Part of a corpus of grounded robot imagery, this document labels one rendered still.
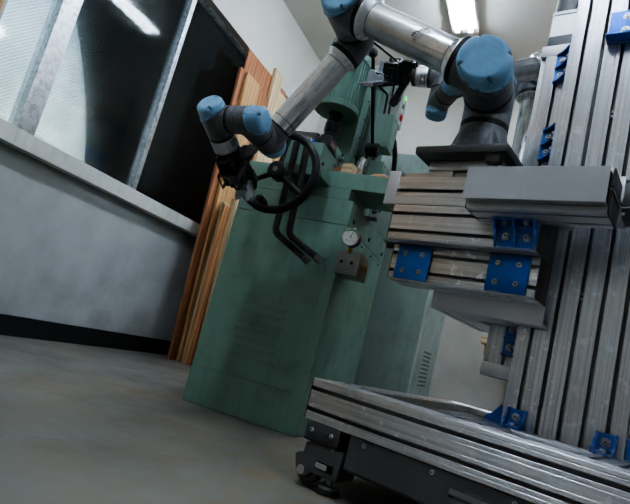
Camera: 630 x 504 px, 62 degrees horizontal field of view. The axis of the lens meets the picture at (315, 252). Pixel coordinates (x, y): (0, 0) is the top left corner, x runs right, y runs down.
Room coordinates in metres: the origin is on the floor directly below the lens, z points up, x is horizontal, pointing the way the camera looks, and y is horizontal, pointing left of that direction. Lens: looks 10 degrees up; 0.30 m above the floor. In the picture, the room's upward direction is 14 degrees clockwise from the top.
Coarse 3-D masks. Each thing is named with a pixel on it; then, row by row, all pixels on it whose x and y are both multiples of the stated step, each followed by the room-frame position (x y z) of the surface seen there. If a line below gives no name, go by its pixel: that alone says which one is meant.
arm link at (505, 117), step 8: (512, 96) 1.15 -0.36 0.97; (464, 104) 1.21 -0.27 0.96; (504, 104) 1.14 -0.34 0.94; (512, 104) 1.18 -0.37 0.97; (464, 112) 1.22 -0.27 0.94; (472, 112) 1.19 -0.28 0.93; (480, 112) 1.17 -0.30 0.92; (488, 112) 1.16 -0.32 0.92; (496, 112) 1.16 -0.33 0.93; (504, 112) 1.17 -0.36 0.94; (504, 120) 1.18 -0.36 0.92
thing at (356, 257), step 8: (344, 256) 1.71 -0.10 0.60; (352, 256) 1.70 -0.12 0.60; (360, 256) 1.69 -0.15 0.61; (336, 264) 1.71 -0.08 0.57; (344, 264) 1.70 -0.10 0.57; (352, 264) 1.69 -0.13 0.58; (360, 264) 1.70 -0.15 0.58; (368, 264) 1.79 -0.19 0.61; (336, 272) 1.71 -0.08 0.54; (344, 272) 1.70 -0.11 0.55; (352, 272) 1.69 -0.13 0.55; (360, 272) 1.72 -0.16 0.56; (352, 280) 1.80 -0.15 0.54; (360, 280) 1.75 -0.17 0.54
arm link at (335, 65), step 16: (336, 48) 1.35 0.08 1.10; (352, 48) 1.34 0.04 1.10; (368, 48) 1.35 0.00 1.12; (320, 64) 1.38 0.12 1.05; (336, 64) 1.36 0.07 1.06; (352, 64) 1.36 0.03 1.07; (304, 80) 1.40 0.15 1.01; (320, 80) 1.37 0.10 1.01; (336, 80) 1.39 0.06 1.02; (304, 96) 1.39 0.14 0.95; (320, 96) 1.40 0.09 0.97; (288, 112) 1.40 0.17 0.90; (304, 112) 1.41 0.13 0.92; (272, 128) 1.40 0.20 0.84; (288, 128) 1.42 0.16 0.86; (272, 144) 1.42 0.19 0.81
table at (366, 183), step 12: (252, 168) 1.90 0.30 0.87; (264, 168) 1.88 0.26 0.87; (324, 180) 1.73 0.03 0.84; (336, 180) 1.78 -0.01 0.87; (348, 180) 1.76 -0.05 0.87; (360, 180) 1.75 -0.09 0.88; (372, 180) 1.73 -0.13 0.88; (384, 180) 1.72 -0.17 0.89; (360, 192) 1.76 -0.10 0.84; (372, 192) 1.73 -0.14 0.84; (384, 192) 1.71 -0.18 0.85; (372, 204) 1.87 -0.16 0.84; (384, 204) 1.83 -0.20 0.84
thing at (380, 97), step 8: (376, 88) 2.12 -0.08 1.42; (384, 88) 2.12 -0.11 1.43; (376, 96) 2.12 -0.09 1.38; (384, 96) 2.14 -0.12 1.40; (376, 104) 2.12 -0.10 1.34; (384, 104) 2.17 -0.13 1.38; (376, 112) 2.11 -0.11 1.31; (368, 120) 2.12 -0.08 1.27; (368, 128) 2.12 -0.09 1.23; (368, 136) 2.11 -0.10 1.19; (360, 152) 2.12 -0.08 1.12; (376, 160) 2.24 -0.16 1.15
